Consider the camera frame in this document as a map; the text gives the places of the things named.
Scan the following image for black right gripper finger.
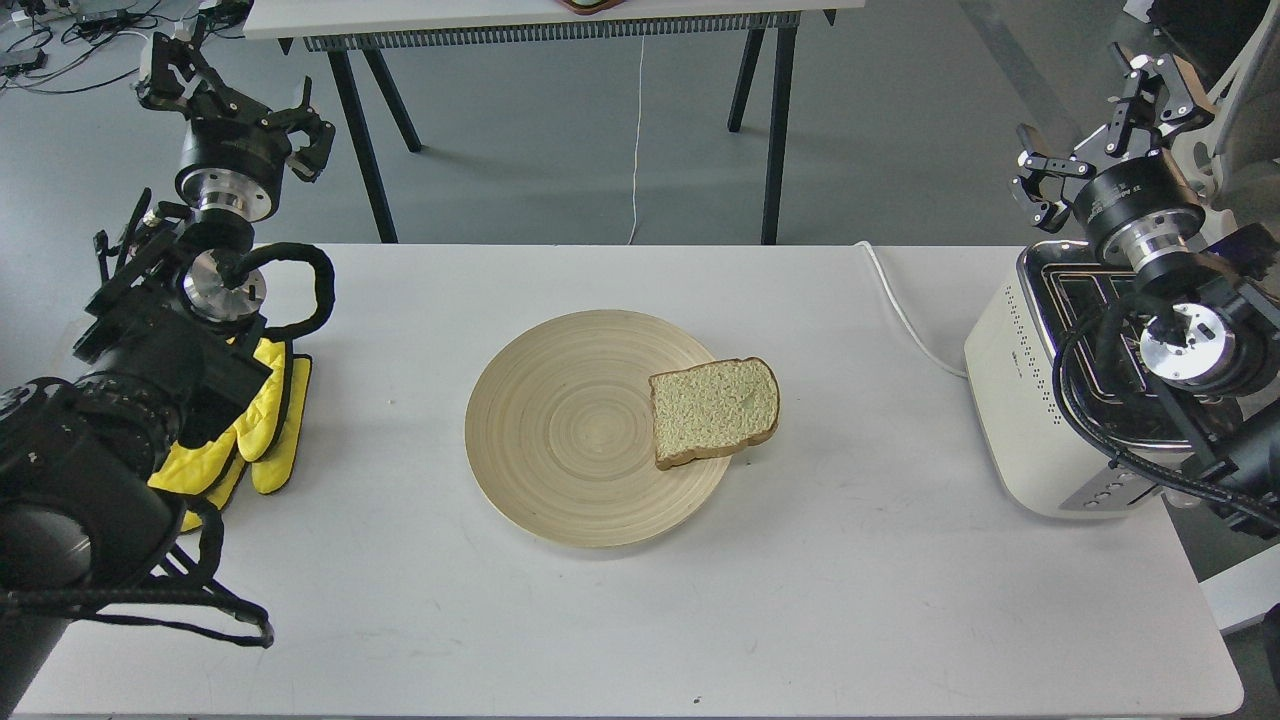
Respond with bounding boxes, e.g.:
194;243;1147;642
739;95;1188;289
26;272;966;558
1103;44;1217;158
1012;124;1097;233

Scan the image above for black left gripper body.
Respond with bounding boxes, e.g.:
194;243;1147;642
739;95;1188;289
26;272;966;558
177;111;292;188

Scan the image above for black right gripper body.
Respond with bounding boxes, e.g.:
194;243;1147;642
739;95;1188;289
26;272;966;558
1074;149;1204;249

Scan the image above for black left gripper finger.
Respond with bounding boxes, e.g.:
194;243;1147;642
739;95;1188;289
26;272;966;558
262;79;337;183
136;32;251;123

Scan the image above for slice of bread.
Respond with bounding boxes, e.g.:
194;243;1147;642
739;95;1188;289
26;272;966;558
648;357;781;471

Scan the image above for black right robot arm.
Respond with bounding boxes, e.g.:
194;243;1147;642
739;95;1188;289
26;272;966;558
1011;44;1277;539

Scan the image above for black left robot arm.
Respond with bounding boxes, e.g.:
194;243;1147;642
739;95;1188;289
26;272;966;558
1;27;337;714

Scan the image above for white toaster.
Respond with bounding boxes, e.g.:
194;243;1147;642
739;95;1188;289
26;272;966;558
964;240;1192;521

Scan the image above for white background table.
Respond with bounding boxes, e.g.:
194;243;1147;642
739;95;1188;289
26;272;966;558
243;1;852;246

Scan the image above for yellow oven mitt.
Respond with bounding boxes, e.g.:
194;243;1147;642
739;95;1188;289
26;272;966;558
148;340;314;511

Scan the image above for round wooden plate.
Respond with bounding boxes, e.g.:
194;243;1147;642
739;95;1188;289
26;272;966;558
465;309;730;550

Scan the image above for black floor cables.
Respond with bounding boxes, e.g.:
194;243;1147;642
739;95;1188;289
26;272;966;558
0;0;201;97

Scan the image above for white toaster power cable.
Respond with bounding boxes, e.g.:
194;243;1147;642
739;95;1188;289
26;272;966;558
854;241;969;379

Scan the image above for white hanging cable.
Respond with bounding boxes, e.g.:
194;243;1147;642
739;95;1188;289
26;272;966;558
627;36;646;246

